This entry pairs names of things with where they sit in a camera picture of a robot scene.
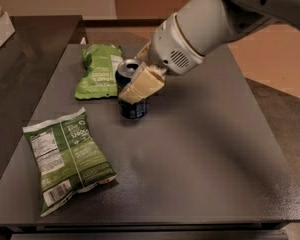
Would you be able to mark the green chip bag near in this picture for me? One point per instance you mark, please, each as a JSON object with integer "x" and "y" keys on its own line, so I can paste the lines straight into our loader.
{"x": 68, "y": 159}

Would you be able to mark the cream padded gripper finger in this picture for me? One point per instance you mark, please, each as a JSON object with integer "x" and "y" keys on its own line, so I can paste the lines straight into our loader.
{"x": 147, "y": 80}
{"x": 143, "y": 54}

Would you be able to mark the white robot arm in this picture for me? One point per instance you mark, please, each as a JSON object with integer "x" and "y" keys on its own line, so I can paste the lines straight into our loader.
{"x": 208, "y": 24}

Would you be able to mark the dark blue pepsi can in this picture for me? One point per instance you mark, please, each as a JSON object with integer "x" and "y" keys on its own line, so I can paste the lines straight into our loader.
{"x": 131, "y": 105}

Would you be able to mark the green chip bag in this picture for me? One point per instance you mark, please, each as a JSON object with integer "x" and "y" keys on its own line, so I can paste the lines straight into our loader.
{"x": 98, "y": 81}
{"x": 68, "y": 159}

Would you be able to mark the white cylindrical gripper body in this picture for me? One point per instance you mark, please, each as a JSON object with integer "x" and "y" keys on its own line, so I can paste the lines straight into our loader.
{"x": 171, "y": 49}

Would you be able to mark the green chip bag far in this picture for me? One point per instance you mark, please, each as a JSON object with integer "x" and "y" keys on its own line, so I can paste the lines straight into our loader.
{"x": 98, "y": 81}

